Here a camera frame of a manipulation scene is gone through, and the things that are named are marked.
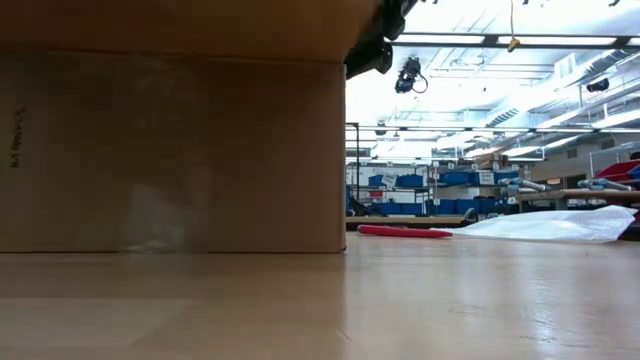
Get small brown cardboard box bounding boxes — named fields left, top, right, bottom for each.
left=474, top=152, right=511, bottom=171

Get red box cutter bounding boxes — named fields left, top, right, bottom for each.
left=356, top=224, right=454, bottom=239

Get red storage bins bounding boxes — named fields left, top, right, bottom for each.
left=593, top=158, right=640, bottom=182

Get white mesh zip pouch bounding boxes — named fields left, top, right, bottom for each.
left=432, top=204, right=639, bottom=245

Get black overhead camera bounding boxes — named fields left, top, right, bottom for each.
left=393, top=56, right=429, bottom=95

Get background wooden table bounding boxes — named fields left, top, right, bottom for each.
left=514, top=188, right=640, bottom=222

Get yellow hanging cord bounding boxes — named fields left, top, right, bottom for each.
left=507, top=0, right=522, bottom=54

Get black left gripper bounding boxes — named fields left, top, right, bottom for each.
left=344, top=0, right=419, bottom=80

